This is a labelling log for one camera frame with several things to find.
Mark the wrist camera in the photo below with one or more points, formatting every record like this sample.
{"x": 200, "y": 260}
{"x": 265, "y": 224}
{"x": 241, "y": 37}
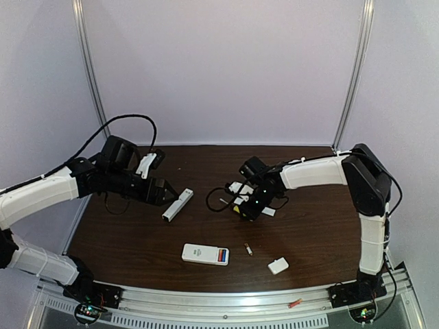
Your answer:
{"x": 150, "y": 162}
{"x": 240, "y": 192}

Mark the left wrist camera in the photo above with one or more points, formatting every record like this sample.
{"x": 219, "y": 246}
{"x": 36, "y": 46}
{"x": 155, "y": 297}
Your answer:
{"x": 150, "y": 162}

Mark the white air conditioner remote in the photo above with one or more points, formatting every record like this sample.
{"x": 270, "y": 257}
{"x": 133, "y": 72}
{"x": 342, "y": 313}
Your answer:
{"x": 202, "y": 254}

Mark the right aluminium frame post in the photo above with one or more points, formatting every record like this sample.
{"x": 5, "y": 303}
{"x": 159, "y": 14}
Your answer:
{"x": 365, "y": 28}

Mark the yellow handled screwdriver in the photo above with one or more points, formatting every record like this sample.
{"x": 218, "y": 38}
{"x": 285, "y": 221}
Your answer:
{"x": 228, "y": 202}

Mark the slim white remote control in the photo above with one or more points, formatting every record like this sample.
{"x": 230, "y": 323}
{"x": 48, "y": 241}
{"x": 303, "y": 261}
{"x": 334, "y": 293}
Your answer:
{"x": 177, "y": 205}

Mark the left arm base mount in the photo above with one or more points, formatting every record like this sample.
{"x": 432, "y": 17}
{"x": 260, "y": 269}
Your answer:
{"x": 97, "y": 303}

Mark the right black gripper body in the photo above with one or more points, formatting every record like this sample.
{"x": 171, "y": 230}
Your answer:
{"x": 250, "y": 208}

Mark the curved aluminium front rail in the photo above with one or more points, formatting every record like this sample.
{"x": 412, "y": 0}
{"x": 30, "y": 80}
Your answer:
{"x": 149, "y": 308}

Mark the gold white battery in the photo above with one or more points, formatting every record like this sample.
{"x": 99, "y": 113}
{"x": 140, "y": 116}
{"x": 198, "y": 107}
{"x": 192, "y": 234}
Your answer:
{"x": 248, "y": 249}

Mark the red yellow battery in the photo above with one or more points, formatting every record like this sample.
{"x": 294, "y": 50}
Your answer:
{"x": 295, "y": 303}

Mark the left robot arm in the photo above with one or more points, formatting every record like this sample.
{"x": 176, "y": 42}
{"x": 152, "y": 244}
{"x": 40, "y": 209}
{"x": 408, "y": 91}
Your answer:
{"x": 117, "y": 168}

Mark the left aluminium frame post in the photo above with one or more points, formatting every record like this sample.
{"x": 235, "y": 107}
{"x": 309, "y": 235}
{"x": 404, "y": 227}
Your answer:
{"x": 80, "y": 21}

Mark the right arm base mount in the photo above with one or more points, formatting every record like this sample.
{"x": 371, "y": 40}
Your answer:
{"x": 359, "y": 298}

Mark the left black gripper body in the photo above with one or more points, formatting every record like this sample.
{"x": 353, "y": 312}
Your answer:
{"x": 155, "y": 190}

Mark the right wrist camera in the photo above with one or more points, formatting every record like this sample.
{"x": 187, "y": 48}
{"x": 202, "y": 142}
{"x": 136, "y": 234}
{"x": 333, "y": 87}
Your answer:
{"x": 240, "y": 192}

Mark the small white battery cover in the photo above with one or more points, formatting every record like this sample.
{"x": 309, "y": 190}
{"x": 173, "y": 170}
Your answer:
{"x": 277, "y": 266}

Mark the aluminium frame post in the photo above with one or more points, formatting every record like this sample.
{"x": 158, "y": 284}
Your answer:
{"x": 80, "y": 21}
{"x": 365, "y": 28}

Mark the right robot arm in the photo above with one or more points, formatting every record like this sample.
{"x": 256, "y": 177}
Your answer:
{"x": 327, "y": 217}

